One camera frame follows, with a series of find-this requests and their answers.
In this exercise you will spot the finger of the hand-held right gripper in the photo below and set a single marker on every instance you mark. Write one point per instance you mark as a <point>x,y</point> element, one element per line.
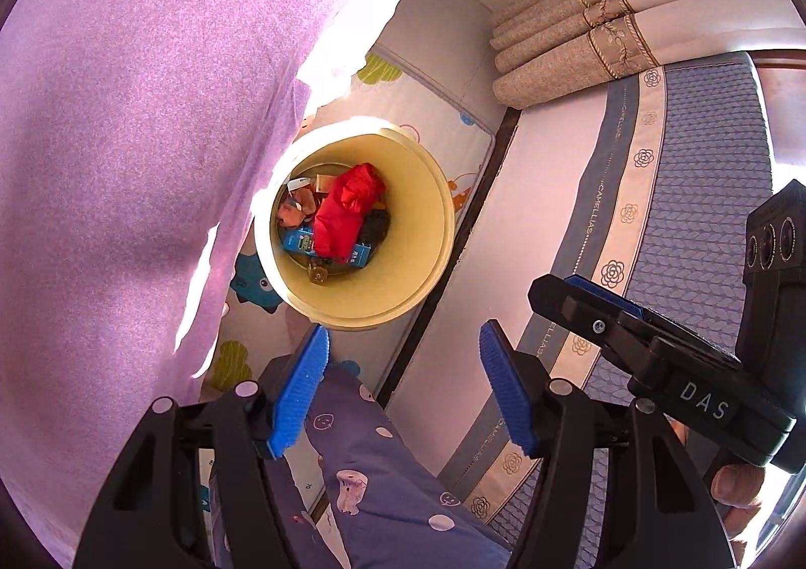
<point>579,311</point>
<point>614,298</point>

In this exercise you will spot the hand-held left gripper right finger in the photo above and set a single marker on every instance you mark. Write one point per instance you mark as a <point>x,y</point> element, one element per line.
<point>507,393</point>

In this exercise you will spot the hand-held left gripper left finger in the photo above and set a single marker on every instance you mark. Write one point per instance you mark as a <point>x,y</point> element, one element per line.
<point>296,399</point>

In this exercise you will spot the small brown cardboard box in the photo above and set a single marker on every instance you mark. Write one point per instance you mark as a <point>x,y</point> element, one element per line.
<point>317,275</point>

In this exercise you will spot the blue printed carton box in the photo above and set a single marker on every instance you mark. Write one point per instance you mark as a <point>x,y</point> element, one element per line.
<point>296,242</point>

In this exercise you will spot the brown plush toy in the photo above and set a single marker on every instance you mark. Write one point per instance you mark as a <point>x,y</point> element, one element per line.
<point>296,207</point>

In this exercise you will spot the red cloth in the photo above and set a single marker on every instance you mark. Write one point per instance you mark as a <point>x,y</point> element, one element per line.
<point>343,210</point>

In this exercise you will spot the yellow round bin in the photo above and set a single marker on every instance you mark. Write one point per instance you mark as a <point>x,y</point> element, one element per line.
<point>403,216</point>

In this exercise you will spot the person's right hand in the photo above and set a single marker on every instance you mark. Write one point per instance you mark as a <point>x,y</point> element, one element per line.
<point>737,484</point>

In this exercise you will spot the purple patterned pajama leg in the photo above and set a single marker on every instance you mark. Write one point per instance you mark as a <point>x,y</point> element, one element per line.
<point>378,481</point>

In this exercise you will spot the blue grey floral mattress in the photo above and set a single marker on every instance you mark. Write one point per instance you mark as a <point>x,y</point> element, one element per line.
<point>692,166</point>

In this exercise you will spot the dark cloth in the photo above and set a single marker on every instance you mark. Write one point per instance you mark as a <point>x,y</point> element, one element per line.
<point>376,226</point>

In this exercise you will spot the tan cardboard piece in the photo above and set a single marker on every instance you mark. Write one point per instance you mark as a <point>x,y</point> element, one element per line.
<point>327,183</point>

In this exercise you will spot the brown wooden furniture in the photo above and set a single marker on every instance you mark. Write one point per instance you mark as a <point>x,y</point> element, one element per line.
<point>787,109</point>

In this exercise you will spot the cartoon print play mat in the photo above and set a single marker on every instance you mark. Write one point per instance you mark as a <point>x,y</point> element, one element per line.
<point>428,122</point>

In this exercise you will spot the beige embroidered curtain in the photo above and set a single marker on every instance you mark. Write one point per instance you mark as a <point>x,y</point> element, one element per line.
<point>567,59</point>

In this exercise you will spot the pink bed sheet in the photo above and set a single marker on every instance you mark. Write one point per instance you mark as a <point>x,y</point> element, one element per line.
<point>126,166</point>

